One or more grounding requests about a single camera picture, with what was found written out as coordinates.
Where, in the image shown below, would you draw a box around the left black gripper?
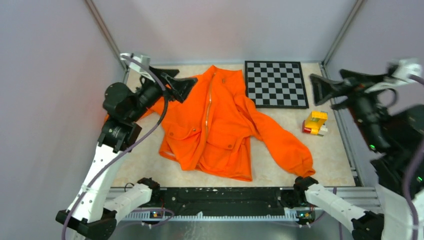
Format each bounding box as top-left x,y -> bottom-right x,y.
127,65 -> 198,122

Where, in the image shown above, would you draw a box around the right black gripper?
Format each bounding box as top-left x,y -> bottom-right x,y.
307,68 -> 388,150

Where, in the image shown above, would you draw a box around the orange zip jacket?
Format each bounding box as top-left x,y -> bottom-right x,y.
105,64 -> 316,182

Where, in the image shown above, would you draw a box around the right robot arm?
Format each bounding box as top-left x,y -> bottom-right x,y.
293,66 -> 424,240

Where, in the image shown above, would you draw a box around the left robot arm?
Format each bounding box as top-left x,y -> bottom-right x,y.
55,67 -> 198,240

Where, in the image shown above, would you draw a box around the yellow red toy blocks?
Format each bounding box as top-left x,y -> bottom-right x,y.
301,111 -> 329,137

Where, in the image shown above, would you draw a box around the black white checkerboard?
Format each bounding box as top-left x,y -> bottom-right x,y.
244,60 -> 309,109

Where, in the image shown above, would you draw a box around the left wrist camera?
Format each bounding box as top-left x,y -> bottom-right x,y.
119,53 -> 155,82

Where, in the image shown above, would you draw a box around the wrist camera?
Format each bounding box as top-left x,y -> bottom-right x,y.
119,53 -> 155,82
365,57 -> 424,93

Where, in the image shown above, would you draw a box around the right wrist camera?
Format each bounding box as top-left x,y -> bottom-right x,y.
365,57 -> 424,93

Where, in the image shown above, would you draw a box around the aluminium front rail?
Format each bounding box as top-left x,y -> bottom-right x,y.
79,187 -> 382,223

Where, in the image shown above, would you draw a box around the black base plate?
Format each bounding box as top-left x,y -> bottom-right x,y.
149,187 -> 310,217

